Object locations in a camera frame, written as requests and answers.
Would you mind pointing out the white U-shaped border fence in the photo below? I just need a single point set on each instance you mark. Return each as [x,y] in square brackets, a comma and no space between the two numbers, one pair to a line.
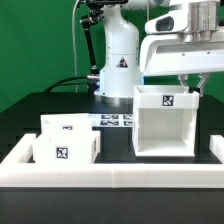
[17,171]

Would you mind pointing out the white front drawer tray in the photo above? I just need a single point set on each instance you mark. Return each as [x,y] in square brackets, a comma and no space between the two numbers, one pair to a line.
[67,147]

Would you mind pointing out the white drawer cabinet box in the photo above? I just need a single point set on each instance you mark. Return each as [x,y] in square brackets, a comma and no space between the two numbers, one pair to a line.
[164,121]

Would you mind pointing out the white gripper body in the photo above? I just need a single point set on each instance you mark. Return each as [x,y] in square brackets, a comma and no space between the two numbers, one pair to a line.
[186,40]

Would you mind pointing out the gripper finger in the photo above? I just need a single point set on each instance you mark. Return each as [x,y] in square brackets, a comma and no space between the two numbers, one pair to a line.
[183,79]
[204,78]

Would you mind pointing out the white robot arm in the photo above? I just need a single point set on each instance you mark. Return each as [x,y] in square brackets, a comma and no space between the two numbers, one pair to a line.
[121,72]

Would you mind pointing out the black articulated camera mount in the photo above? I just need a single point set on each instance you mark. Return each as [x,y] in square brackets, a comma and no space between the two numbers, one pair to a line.
[90,36]

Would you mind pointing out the white drawer tray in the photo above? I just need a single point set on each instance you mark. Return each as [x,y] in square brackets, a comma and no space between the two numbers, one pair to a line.
[77,123]
[67,147]

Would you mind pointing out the paper sheet with markers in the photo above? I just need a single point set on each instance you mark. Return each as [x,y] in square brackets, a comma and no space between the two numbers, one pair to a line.
[111,120]

